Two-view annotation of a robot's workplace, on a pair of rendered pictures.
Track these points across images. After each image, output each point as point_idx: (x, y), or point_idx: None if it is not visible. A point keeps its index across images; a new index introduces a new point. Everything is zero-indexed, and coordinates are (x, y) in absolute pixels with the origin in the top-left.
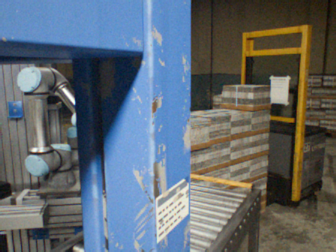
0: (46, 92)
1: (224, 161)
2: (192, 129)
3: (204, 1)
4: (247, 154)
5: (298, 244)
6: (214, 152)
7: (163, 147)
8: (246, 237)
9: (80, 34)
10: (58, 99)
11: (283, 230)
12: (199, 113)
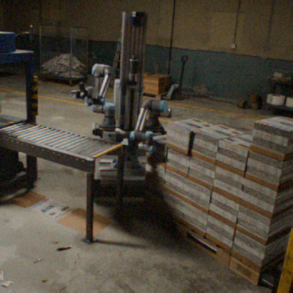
0: (97, 76)
1: (206, 181)
2: (174, 131)
3: None
4: (236, 196)
5: (181, 290)
6: (196, 165)
7: None
8: (188, 259)
9: None
10: (133, 83)
11: (208, 287)
12: (220, 130)
